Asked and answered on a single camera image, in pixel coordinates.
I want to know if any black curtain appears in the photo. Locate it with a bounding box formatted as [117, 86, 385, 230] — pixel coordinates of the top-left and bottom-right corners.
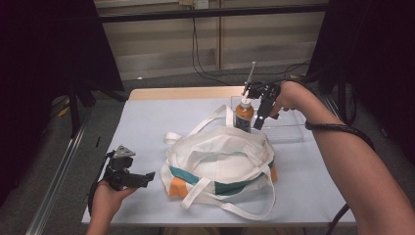
[306, 0, 415, 165]
[0, 0, 125, 208]

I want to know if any pale blue table cover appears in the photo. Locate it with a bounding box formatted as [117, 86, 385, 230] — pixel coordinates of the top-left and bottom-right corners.
[81, 97, 356, 226]

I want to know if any white canvas tote bag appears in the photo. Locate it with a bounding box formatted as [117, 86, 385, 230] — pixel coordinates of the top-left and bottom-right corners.
[160, 104, 278, 221]

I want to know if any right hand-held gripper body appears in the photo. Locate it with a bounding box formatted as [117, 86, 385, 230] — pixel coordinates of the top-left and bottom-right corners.
[248, 62, 282, 120]

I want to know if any black wall cable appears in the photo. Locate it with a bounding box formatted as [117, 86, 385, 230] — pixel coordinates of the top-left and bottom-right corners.
[191, 16, 311, 86]

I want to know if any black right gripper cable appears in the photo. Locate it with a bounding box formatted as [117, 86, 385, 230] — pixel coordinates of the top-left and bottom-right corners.
[304, 120, 376, 235]

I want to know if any orange drink bottle white cap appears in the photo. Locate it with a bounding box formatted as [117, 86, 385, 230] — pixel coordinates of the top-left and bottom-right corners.
[234, 96, 255, 134]

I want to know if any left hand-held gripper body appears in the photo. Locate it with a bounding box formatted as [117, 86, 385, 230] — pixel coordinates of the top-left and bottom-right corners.
[103, 145, 136, 191]

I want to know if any black stand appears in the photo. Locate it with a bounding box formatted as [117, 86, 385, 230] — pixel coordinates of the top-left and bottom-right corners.
[67, 77, 129, 139]

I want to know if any black horizontal bar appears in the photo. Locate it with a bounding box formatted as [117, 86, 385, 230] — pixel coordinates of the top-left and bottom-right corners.
[97, 3, 331, 24]

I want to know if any person's right hand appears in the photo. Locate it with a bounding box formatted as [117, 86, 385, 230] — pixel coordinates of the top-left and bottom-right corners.
[269, 80, 309, 118]

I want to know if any metal floor rail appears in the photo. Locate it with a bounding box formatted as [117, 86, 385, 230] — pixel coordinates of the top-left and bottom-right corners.
[24, 109, 95, 235]

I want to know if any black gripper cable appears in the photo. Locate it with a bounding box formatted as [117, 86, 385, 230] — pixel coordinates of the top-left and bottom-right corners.
[304, 120, 376, 235]
[87, 150, 115, 217]

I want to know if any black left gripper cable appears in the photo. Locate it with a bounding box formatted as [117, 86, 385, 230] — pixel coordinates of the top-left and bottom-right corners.
[87, 150, 115, 217]

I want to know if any person's left hand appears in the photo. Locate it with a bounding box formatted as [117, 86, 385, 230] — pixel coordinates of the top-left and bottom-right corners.
[92, 181, 140, 215]

